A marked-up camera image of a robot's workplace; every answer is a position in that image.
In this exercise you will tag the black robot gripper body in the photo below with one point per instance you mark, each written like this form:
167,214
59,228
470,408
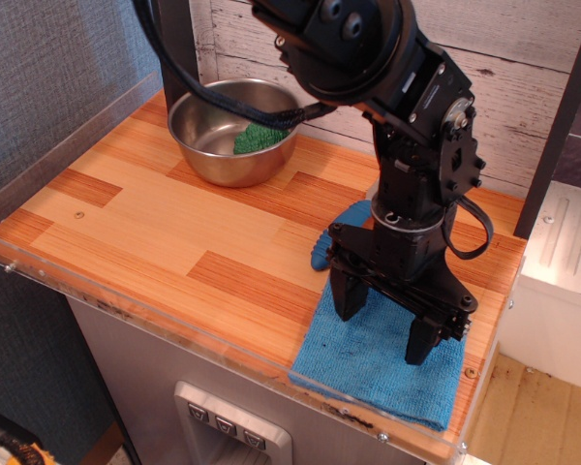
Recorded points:
408,267

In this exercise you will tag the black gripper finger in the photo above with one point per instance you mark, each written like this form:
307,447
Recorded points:
425,335
348,292

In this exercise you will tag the blue towel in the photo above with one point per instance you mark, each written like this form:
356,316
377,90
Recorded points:
364,358

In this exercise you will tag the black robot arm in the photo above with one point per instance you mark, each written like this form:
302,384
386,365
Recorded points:
371,55

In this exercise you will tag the yellow black object corner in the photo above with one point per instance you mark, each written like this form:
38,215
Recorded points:
16,451

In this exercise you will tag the white toy sink unit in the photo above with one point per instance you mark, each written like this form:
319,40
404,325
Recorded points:
542,326

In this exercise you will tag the green textured toy vegetable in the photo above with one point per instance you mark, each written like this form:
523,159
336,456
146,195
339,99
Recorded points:
256,138

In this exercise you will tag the silver dispenser button panel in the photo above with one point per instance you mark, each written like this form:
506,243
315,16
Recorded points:
230,426

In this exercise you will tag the stainless steel bowl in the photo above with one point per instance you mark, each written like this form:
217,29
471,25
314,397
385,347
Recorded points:
206,135

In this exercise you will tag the grey toy fridge cabinet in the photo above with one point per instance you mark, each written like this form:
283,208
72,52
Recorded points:
241,352

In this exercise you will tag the blue handled metal fork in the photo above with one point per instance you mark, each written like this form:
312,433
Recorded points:
355,215

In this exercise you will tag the dark vertical post right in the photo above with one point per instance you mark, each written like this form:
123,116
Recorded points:
552,151

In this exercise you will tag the dark vertical post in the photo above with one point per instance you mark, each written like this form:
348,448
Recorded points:
552,151
174,23

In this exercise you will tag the dark vertical post left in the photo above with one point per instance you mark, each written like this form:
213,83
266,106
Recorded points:
174,23

